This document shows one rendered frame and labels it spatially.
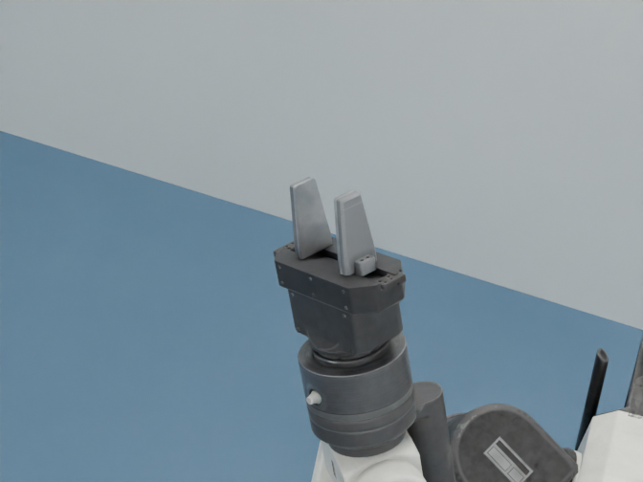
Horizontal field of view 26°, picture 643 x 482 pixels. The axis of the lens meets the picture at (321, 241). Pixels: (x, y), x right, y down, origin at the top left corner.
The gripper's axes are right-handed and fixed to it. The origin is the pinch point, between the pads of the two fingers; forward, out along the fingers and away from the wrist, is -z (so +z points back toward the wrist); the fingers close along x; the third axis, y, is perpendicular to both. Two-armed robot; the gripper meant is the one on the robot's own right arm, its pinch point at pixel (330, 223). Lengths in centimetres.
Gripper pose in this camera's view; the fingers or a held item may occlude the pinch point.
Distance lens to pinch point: 107.1
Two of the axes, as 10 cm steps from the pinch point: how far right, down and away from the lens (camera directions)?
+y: -7.6, 3.8, -5.4
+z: 1.6, 9.0, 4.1
